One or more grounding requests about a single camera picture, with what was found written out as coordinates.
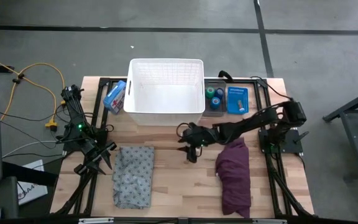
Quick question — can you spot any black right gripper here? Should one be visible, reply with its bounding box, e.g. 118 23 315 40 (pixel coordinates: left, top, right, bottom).
178 123 221 164

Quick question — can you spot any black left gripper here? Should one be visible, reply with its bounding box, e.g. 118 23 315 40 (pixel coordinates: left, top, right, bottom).
73 136 117 175

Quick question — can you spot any grey diamond-patterned pillow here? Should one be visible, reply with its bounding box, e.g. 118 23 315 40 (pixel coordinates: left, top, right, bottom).
112 146 155 210

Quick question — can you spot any maroon cloth pillow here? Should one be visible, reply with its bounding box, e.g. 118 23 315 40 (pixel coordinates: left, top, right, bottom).
215 136 252 218

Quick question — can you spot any light blue bandage roll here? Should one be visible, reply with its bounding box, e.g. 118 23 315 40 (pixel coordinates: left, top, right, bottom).
209 96 221 110

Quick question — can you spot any clear grey plastic bin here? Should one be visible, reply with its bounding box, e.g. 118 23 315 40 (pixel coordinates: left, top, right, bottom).
203 80 227 118

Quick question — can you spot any white perforated plastic basket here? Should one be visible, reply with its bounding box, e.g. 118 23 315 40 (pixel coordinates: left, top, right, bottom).
122 58 206 127

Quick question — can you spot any small blue plastic basket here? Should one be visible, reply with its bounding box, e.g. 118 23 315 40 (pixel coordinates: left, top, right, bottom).
227 86 250 115

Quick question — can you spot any blue first aid kit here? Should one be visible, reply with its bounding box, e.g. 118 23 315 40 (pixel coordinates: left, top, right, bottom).
103 80 127 115

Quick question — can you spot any black metal beam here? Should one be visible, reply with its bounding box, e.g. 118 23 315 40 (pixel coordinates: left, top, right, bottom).
1 161 58 187

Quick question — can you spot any white paper booklet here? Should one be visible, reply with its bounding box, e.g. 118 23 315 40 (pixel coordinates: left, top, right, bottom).
17 159 48 206

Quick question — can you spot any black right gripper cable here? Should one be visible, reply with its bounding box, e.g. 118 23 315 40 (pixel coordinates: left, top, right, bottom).
176 122 195 142

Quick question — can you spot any silver metal bracket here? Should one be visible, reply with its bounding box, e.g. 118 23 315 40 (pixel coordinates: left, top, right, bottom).
252 218 288 224
78 217 114 224

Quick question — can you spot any yellow cable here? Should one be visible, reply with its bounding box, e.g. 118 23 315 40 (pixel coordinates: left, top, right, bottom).
0 51 67 131

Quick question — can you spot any white cable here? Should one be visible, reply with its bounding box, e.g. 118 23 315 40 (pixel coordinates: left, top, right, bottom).
1 140 58 159

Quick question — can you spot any black aluminium table frame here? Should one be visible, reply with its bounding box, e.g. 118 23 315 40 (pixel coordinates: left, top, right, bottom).
50 77 315 218

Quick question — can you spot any black cable plug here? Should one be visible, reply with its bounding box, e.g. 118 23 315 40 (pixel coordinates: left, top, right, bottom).
218 70 234 82

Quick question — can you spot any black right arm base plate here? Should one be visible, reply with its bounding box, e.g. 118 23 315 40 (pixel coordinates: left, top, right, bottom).
259 129 304 154

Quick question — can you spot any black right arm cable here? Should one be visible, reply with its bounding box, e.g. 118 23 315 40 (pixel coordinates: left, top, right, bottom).
249 75 293 101

